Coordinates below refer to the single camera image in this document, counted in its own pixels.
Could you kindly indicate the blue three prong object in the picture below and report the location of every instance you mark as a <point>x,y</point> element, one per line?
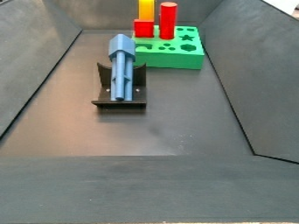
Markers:
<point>122,53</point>

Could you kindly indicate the green shape sorter block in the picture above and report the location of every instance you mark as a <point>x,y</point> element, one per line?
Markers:
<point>181,52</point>

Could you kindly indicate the red square peg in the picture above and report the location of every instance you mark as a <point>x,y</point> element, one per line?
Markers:
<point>145,28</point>

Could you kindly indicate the red cylinder peg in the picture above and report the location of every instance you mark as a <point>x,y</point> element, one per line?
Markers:
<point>168,19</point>

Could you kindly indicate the yellow rectangular peg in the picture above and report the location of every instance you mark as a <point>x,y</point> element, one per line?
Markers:
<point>146,9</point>

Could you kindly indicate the black fixture bracket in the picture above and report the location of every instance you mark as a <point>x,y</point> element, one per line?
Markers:
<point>139,100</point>

